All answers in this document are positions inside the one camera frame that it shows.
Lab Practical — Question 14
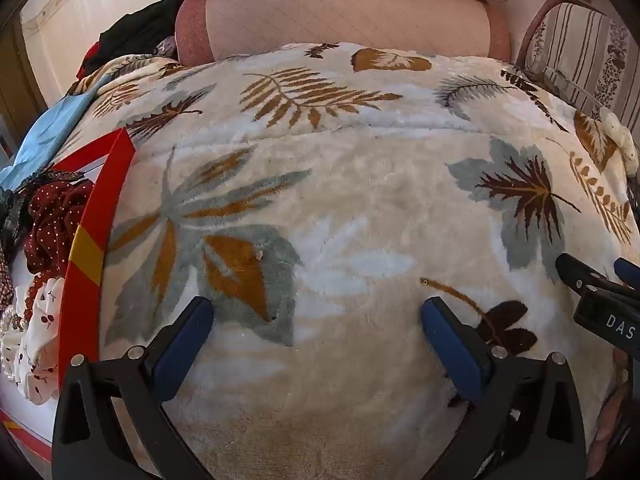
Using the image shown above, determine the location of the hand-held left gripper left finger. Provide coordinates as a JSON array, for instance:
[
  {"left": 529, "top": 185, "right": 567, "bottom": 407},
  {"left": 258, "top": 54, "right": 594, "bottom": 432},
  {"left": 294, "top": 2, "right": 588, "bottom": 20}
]
[{"left": 52, "top": 296, "right": 216, "bottom": 480}]

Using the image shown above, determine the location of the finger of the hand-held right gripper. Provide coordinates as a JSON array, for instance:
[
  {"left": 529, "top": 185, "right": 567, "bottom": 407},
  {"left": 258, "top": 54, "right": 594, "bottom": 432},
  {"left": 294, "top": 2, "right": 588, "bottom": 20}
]
[
  {"left": 556, "top": 252, "right": 609, "bottom": 297},
  {"left": 614, "top": 257, "right": 640, "bottom": 293}
]

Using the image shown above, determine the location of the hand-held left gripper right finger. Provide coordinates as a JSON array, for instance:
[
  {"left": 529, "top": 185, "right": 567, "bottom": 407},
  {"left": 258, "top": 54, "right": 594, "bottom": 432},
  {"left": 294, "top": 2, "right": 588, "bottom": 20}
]
[{"left": 420, "top": 296, "right": 587, "bottom": 480}]

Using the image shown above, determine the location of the red cardboard box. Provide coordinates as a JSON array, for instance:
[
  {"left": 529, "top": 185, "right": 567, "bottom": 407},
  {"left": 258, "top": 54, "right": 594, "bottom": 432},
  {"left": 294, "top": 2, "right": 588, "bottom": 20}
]
[{"left": 0, "top": 127, "right": 137, "bottom": 466}]

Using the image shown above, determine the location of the red white dotted scrunchie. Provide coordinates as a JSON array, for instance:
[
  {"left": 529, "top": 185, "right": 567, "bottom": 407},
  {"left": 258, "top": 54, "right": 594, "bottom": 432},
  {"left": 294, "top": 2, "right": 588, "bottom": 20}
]
[{"left": 25, "top": 180, "right": 96, "bottom": 273}]

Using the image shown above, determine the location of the person's right hand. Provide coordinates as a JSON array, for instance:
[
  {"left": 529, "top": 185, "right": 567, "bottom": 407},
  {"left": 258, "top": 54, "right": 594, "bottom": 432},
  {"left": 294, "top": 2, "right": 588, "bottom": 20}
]
[{"left": 586, "top": 350, "right": 632, "bottom": 479}]

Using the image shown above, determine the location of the cream white scrunchie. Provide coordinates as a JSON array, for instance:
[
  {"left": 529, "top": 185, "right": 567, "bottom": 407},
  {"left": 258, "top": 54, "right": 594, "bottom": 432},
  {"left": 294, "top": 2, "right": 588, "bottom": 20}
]
[{"left": 600, "top": 107, "right": 640, "bottom": 173}]

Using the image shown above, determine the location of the white cherry print scrunchie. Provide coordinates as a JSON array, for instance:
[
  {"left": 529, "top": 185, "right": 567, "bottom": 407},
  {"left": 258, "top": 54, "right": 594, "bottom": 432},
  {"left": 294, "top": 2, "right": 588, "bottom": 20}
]
[{"left": 0, "top": 277, "right": 66, "bottom": 406}]

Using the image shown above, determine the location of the leaf printed fleece blanket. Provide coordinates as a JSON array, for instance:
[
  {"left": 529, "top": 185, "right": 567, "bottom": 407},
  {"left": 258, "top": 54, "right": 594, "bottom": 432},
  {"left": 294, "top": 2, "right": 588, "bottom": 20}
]
[{"left": 65, "top": 42, "right": 637, "bottom": 480}]

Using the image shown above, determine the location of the striped floral pillow pink trim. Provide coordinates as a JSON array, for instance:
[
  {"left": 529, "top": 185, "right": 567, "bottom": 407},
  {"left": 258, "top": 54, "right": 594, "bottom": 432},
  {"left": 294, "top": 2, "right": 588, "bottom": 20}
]
[{"left": 517, "top": 2, "right": 640, "bottom": 133}]

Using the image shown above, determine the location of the light blue cloth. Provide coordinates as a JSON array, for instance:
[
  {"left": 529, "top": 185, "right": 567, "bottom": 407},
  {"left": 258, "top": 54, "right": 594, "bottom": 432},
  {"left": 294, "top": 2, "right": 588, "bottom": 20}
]
[{"left": 0, "top": 72, "right": 108, "bottom": 188}]

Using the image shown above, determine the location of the red cloth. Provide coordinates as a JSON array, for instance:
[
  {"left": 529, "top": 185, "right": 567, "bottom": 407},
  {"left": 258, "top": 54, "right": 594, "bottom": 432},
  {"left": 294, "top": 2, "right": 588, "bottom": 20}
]
[{"left": 77, "top": 42, "right": 102, "bottom": 79}]

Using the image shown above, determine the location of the black clothing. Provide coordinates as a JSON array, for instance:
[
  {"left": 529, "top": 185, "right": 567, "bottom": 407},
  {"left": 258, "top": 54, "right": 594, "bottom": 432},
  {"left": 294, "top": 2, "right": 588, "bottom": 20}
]
[{"left": 97, "top": 0, "right": 188, "bottom": 61}]

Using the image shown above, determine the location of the pink quilted cushion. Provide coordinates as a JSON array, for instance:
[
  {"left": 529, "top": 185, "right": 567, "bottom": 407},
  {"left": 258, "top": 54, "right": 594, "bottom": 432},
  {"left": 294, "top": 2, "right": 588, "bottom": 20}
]
[{"left": 175, "top": 0, "right": 512, "bottom": 67}]

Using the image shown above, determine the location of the wooden door frame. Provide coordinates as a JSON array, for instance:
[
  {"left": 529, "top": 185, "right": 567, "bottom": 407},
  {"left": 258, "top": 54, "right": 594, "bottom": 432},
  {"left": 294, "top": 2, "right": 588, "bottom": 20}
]
[{"left": 0, "top": 10, "right": 47, "bottom": 128}]

